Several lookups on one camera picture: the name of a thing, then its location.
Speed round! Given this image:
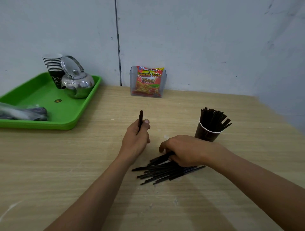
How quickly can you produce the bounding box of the person's left hand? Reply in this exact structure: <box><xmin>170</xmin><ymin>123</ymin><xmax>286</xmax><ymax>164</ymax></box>
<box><xmin>119</xmin><ymin>119</ymin><xmax>151</xmax><ymax>165</ymax></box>

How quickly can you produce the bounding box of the person's right hand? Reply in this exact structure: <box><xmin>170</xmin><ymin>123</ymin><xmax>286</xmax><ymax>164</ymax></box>
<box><xmin>159</xmin><ymin>135</ymin><xmax>216</xmax><ymax>168</ymax></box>

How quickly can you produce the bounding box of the small black straw bundle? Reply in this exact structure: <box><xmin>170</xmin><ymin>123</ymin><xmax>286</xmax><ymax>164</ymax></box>
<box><xmin>147</xmin><ymin>151</ymin><xmax>176</xmax><ymax>167</ymax></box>
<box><xmin>137</xmin><ymin>110</ymin><xmax>144</xmax><ymax>135</ymax></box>

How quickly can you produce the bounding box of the person's right forearm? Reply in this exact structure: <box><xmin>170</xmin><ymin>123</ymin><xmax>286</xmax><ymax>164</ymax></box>
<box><xmin>207</xmin><ymin>142</ymin><xmax>305</xmax><ymax>231</ymax></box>

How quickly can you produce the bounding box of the person's left forearm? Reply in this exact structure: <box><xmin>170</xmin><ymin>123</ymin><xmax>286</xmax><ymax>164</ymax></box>
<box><xmin>44</xmin><ymin>152</ymin><xmax>134</xmax><ymax>231</ymax></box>

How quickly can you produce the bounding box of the pile of loose black straws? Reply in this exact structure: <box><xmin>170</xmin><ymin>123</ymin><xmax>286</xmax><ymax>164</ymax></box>
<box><xmin>132</xmin><ymin>160</ymin><xmax>206</xmax><ymax>186</ymax></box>

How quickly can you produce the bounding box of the clear plastic cup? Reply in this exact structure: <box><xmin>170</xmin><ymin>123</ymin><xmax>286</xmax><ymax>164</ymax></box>
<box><xmin>194</xmin><ymin>119</ymin><xmax>226</xmax><ymax>143</ymax></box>

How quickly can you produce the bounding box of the orange snack packet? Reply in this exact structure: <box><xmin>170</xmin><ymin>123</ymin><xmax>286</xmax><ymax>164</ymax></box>
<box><xmin>132</xmin><ymin>66</ymin><xmax>165</xmax><ymax>97</ymax></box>

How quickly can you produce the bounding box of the clear acrylic holder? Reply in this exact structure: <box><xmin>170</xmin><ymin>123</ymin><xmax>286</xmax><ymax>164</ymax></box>
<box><xmin>129</xmin><ymin>66</ymin><xmax>168</xmax><ymax>98</ymax></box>

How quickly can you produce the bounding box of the bunch of black straws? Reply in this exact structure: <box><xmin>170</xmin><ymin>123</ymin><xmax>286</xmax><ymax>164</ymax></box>
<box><xmin>199</xmin><ymin>107</ymin><xmax>232</xmax><ymax>133</ymax></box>

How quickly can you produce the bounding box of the silver metal kettle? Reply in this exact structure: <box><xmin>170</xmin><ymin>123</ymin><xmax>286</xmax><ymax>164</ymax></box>
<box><xmin>61</xmin><ymin>55</ymin><xmax>95</xmax><ymax>99</ymax></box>

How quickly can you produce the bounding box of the green plastic tray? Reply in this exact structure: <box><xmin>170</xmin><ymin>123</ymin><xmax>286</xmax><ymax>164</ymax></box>
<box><xmin>0</xmin><ymin>72</ymin><xmax>102</xmax><ymax>130</ymax></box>

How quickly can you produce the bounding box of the stack of black paper cups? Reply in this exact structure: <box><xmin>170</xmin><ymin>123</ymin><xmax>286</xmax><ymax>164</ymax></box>
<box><xmin>42</xmin><ymin>53</ymin><xmax>66</xmax><ymax>89</ymax></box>

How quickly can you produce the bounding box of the clear plastic bag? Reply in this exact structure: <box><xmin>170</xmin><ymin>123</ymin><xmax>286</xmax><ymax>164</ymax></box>
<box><xmin>0</xmin><ymin>102</ymin><xmax>48</xmax><ymax>121</ymax></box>

